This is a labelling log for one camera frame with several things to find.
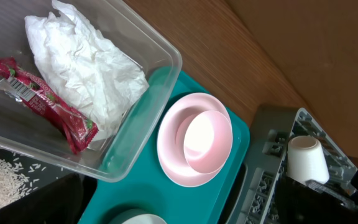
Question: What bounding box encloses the grey bowl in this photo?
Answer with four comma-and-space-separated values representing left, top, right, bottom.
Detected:
109, 209, 167, 224

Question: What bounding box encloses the white cup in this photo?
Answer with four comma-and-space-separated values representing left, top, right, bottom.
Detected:
287, 136, 329, 185

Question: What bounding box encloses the white napkin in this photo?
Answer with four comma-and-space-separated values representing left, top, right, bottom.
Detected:
24, 1, 149, 141

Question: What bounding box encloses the teal serving tray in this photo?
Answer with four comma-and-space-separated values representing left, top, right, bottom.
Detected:
79, 67, 250, 223

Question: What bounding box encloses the grey dishwasher rack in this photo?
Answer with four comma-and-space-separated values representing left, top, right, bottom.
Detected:
225, 105, 358, 223

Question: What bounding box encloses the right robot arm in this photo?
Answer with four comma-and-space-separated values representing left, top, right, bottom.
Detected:
274, 177, 358, 224

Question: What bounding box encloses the pink plate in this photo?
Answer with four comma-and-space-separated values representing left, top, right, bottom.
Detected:
157, 93, 231, 187

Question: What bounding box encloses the red snack wrapper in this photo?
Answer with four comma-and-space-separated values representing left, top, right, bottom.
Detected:
0, 57, 99, 154

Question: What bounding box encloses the clear plastic bin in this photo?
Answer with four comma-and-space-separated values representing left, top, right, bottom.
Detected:
0, 1, 182, 182

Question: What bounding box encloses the pink bowl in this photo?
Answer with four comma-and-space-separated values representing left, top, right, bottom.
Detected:
183, 110, 233, 174

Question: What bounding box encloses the black plastic tray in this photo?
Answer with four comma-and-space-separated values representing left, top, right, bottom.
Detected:
0, 156, 97, 223

